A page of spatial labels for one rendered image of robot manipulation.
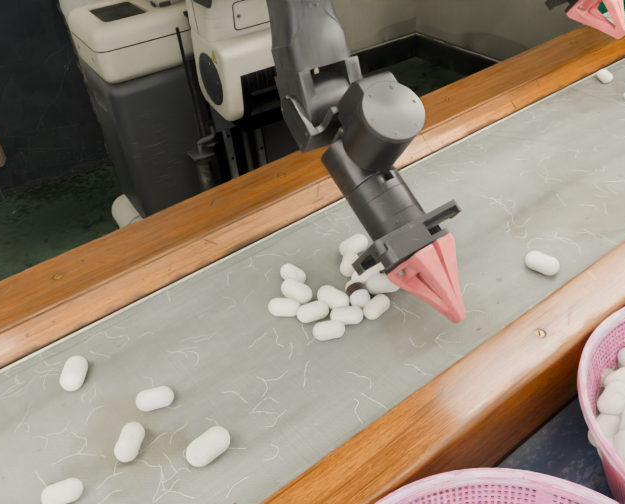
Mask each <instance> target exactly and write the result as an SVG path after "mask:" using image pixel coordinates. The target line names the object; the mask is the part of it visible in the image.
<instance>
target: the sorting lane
mask: <svg viewBox="0 0 625 504"><path fill-rule="evenodd" d="M604 69H606V70H608V71H609V72H610V73H611V74H612V76H613V78H612V80H611V82H609V83H603V82H602V81H601V80H599V79H598V77H597V73H598V72H596V73H594V74H592V75H590V76H588V77H586V78H584V79H582V80H580V81H578V82H576V83H574V84H572V85H570V86H568V87H566V88H564V89H562V90H560V91H558V92H556V93H554V94H552V95H550V96H548V97H546V98H544V99H542V100H540V101H538V102H536V103H534V104H532V105H530V106H528V107H526V108H524V109H522V110H520V111H518V112H516V113H514V114H512V115H510V116H508V117H506V118H504V119H502V120H500V121H498V122H496V123H494V124H492V125H490V126H488V127H486V128H484V129H482V130H480V131H478V132H476V133H474V134H472V135H470V136H468V137H466V138H464V139H462V140H460V141H458V142H456V143H454V144H452V145H450V146H448V147H446V148H444V149H442V150H440V151H438V152H436V153H434V154H432V155H430V156H428V157H426V158H424V159H422V160H420V161H418V162H416V163H414V164H412V165H410V166H408V167H406V168H404V169H402V170H400V171H398V172H399V174H400V175H401V177H402V178H403V180H404V181H405V183H406V184H407V186H408V187H409V189H410V190H411V192H412V193H413V195H414V196H415V198H416V199H417V201H418V202H419V204H420V205H421V207H422V208H423V210H424V211H425V212H426V213H428V212H430V211H432V210H434V209H436V208H438V207H440V206H441V205H443V204H445V203H447V202H449V201H451V200H453V199H455V201H456V202H457V204H458V205H459V207H460V208H461V210H462V211H461V212H460V213H459V214H457V215H456V216H455V217H454V218H452V219H450V218H449V219H447V220H445V221H443V222H441V223H440V224H439V226H440V227H441V229H442V230H443V229H444V228H447V229H448V230H449V232H450V233H451V235H452V236H453V237H454V239H455V249H456V261H457V272H458V283H459V288H460V292H461V296H462V301H463V305H464V309H465V313H466V318H465V319H463V320H462V321H460V322H458V323H453V322H452V321H450V320H449V319H448V318H447V317H445V316H444V315H443V314H441V313H440V312H439V311H437V310H436V309H435V308H433V307H432V306H431V305H430V304H428V303H427V302H425V301H423V300H421V299H420V298H418V297H416V296H414V295H413V294H411V293H409V292H407V291H405V290H404V289H402V288H399V289H398V290H397V291H394V292H386V293H382V294H383V295H386V296H387V297H388V298H389V300H390V306H389V308H388V309H387V310H386V311H385V312H383V313H382V314H381V315H380V316H379V317H378V318H376V319H374V320H371V319H368V318H366V317H365V315H364V313H363V319H362V321H361V322H359V323H358V324H346V325H344V326H345V332H344V334H343V335H342V336H341V337H339V338H334V339H329V340H323V341H321V340H318V339H316V338H315V337H314V335H313V328H314V326H315V325H316V324H317V323H319V322H324V321H330V320H331V317H330V314H331V311H332V310H333V309H331V308H329V313H328V315H327V316H326V317H325V318H323V319H320V320H316V321H313V322H309V323H303V322H301V321H300V320H299V319H298V317H297V315H296V316H293V317H289V316H274V315H273V314H271V313H270V311H269V309H268V305H269V303H270V301H271V300H272V299H274V298H287V297H285V296H284V295H283V293H282V291H281V286H282V283H283V282H284V281H285V279H283V278H282V276H281V274H280V270H281V268H282V266H283V265H285V264H293V265H294V266H296V267H298V268H299V269H301V270H302V271H303V272H304V273H305V275H306V280H305V282H304V283H303V284H305V285H307V286H308V287H309V288H310V289H311V291H312V298H311V300H310V301H309V302H308V303H311V302H314V301H318V298H317V293H318V290H319V289H320V288H321V287H322V286H325V285H330V286H332V287H334V288H336V289H337V290H340V291H342V292H344V293H346V292H345V287H346V284H347V283H348V282H349V281H351V280H352V279H351V277H352V276H350V277H347V276H344V275H343V274H342V273H341V271H340V265H341V262H342V258H343V256H342V255H341V253H340V250H339V247H340V244H341V243H342V242H343V241H344V240H346V239H348V238H350V237H352V236H354V235H355V234H362V235H364V236H365V237H366V238H367V240H368V245H367V247H366V249H365V250H363V251H361V252H359V253H358V254H357V255H358V257H359V256H360V255H361V254H363V253H364V252H365V251H366V250H367V249H368V248H369V247H370V246H371V245H372V244H373V243H374V242H373V241H372V239H371V238H370V236H369V235H368V233H367V232H366V230H365V228H364V227H363V225H362V224H361V222H360V221H359V219H358V218H357V216H356V215H355V213H354V211H353V210H352V208H351V207H350V205H349V204H348V201H347V200H346V199H345V198H343V199H341V200H339V201H337V202H335V203H333V204H331V205H329V206H327V207H325V208H323V209H321V210H319V211H317V212H315V213H313V214H311V215H309V216H307V217H305V218H303V219H301V220H299V221H297V222H295V223H293V224H291V225H289V226H287V227H285V228H283V229H281V230H279V231H277V232H275V233H273V234H271V235H269V236H267V237H265V238H263V239H261V240H259V241H257V242H255V243H253V244H251V245H249V246H247V247H245V248H243V249H241V250H239V251H237V252H235V253H233V254H231V255H229V256H227V257H225V258H223V259H221V260H219V261H217V262H215V263H213V264H211V265H209V266H207V267H205V268H203V269H201V270H199V271H197V272H195V273H193V274H191V275H189V276H187V277H185V278H183V279H181V280H179V281H177V282H175V283H173V284H171V285H169V286H167V287H165V288H163V289H161V290H159V291H157V292H155V293H153V294H151V295H149V296H147V297H145V298H143V299H141V300H139V301H137V302H135V303H133V304H131V305H129V306H127V307H125V308H123V309H121V310H119V311H117V312H115V313H113V314H111V315H109V316H107V317H105V318H103V319H101V320H99V321H97V322H95V323H93V324H91V325H89V326H87V327H85V328H83V329H81V330H79V331H77V332H75V333H73V334H71V335H69V336H67V337H65V338H63V339H61V340H59V341H57V342H55V343H53V344H51V345H49V346H47V347H45V348H43V349H41V350H39V351H37V352H35V353H33V354H31V355H29V356H27V357H25V358H23V359H21V360H19V361H17V362H15V363H13V364H11V365H9V366H7V367H5V368H3V369H1V370H0V504H42V502H41V494H42V492H43V490H44V489H45V488H46V487H47V486H49V485H51V484H55V483H58V482H61V481H64V480H66V479H69V478H76V479H78V480H80V481H81V482H82V484H83V492H82V494H81V496H80V497H79V498H78V499H77V500H75V501H72V502H69V503H66V504H260V503H261V502H262V501H264V500H265V499H267V498H268V497H269V496H271V495H272V494H273V493H275V492H276V491H278V490H279V489H280V488H282V487H283V486H285V485H286V484H287V483H289V482H290V481H292V480H293V479H294V478H296V477H297V476H298V475H300V474H301V473H303V472H304V471H305V470H307V469H308V468H310V467H311V466H312V465H314V464H315V463H317V462H318V461H319V460H321V459H322V458H323V457H325V456H326V455H328V454H329V453H330V452H332V451H333V450H335V449H336V448H337V447H339V446H340V445H342V444H343V443H344V442H346V441H347V440H348V439H350V438H351V437H353V436H354V435H355V434H357V433H358V432H360V431H361V430H362V429H364V428H365V427H367V426H368V425H369V424H371V423H372V422H373V421H375V420H376V419H378V418H379V417H380V416H382V415H383V414H385V413H386V412H387V411H389V410H390V409H392V408H393V407H394V406H396V405H397V404H398V403H400V402H401V401H403V400H404V399H405V398H407V397H408V396H410V395H411V394H412V393H414V392H415V391H417V390H418V389H419V388H421V387H422V386H423V385H425V384H426V383H428V382H429V381H430V380H432V379H433V378H435V377H436V376H437V375H439V374H440V373H441V372H443V371H444V370H446V369H447V368H448V367H450V366H451V365H453V364H454V363H455V362H457V361H458V360H460V359H461V358H462V357H464V356H465V355H466V354H468V353H469V352H471V351H472V350H473V349H475V348H476V347H478V346H479V345H480V344H482V343H483V342H485V341H486V340H487V339H489V338H490V337H491V336H493V335H494V334H496V333H497V332H498V331H500V330H501V329H503V328H504V327H505V326H507V325H508V324H510V323H511V322H512V321H514V320H515V319H516V318H518V317H519V316H521V315H522V314H523V313H525V312H526V311H528V310H529V309H530V308H532V307H533V306H535V305H536V304H537V303H539V302H540V301H541V300H543V299H544V298H546V297H547V296H548V295H550V294H551V293H553V292H554V291H555V290H557V289H558V288H560V287H561V286H562V285H564V284H565V283H566V282H568V281H569V280H571V279H572V278H573V277H575V276H576V275H578V274H579V273H580V272H582V271H583V270H585V269H586V268H587V267H589V266H590V265H591V264H593V263H594V262H596V261H597V260H598V259H600V258H601V257H603V256H604V255H605V254H607V253H608V252H610V251H611V250H612V249H614V248H615V247H616V246H618V245H619V244H621V243H622V242H623V241H625V99H624V93H625V58H624V59H622V60H620V61H618V62H616V63H614V64H612V65H610V66H608V67H606V68H604ZM531 251H539V252H541V253H543V254H545V255H548V256H551V257H554V258H556V259H557V260H558V262H559V265H560V267H559V270H558V272H557V273H556V274H554V275H551V276H548V275H544V274H542V273H540V272H538V271H535V270H532V269H530V268H529V267H527V265H526V263H525V257H526V255H527V254H528V253H529V252H531ZM308 303H306V304H308ZM73 356H82V357H83V358H85V359H86V361H87V363H88V370H87V373H86V376H85V379H84V381H83V384H82V386H81V387H80V388H79V389H77V390H75V391H67V390H65V389H64V388H63V387H62V386H61V384H60V376H61V374H62V371H63V368H64V366H65V363H66V361H67V360H68V359H69V358H71V357H73ZM160 386H167V387H169V388H170V389H171V390H172V391H173V394H174V398H173V401H172V403H171V404H170V405H168V406H166V407H162V408H158V409H154V410H150V411H142V410H140V409H139V408H138V407H137V405H136V398H137V396H138V394H139V393H140V392H141V391H144V390H148V389H152V388H157V387H160ZM130 422H137V423H140V424H141V425H142V426H143V428H144V430H145V436H144V439H143V441H142V443H141V445H140V448H139V451H138V454H137V456H136V457H135V458H134V459H133V460H132V461H129V462H122V461H120V460H118V459H117V458H116V456H115V453H114V448H115V445H116V443H117V441H118V439H119V437H120V434H121V431H122V429H123V427H124V426H125V425H126V424H128V423H130ZM214 426H220V427H223V428H225V429H226V430H227V431H228V433H229V435H230V444H229V446H228V448H227V449H226V450H225V451H224V452H223V453H221V454H220V455H219V456H217V457H216V458H215V459H213V460H212V461H211V462H210V463H208V464H207V465H205V466H202V467H196V466H193V465H191V464H190V463H189V462H188V460H187V457H186V452H187V448H188V446H189V445H190V443H191V442H193V441H194V440H195V439H197V438H198V437H199V436H201V435H202V434H203V433H205V432H206V431H207V430H208V429H210V428H211V427H214Z"/></svg>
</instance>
